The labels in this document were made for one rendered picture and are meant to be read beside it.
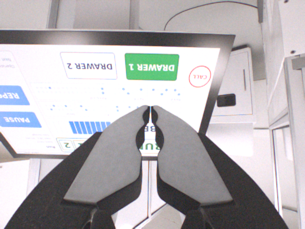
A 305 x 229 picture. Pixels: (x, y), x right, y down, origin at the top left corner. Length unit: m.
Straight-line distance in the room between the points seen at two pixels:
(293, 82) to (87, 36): 0.42
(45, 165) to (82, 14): 0.81
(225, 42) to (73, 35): 0.25
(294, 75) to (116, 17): 0.43
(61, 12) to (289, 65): 1.21
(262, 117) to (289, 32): 3.16
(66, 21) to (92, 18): 0.80
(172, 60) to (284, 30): 0.30
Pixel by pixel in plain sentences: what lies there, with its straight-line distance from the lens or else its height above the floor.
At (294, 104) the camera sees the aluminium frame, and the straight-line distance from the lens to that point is 0.42.
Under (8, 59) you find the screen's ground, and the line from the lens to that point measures 0.36.
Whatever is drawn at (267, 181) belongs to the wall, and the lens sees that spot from 3.69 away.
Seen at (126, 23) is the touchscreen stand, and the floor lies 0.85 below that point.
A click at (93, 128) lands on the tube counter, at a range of 0.35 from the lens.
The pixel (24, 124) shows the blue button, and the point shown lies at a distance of 0.43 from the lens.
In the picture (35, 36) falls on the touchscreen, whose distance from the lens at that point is 0.31.
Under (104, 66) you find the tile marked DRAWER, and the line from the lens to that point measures 0.27.
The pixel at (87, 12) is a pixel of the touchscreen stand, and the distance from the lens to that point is 0.45.
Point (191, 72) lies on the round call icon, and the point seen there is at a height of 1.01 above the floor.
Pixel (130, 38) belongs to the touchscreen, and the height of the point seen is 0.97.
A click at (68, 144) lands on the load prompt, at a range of 0.41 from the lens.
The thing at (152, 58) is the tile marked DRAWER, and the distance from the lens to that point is 0.25.
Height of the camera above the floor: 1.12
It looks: 7 degrees down
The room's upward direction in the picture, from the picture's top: 179 degrees counter-clockwise
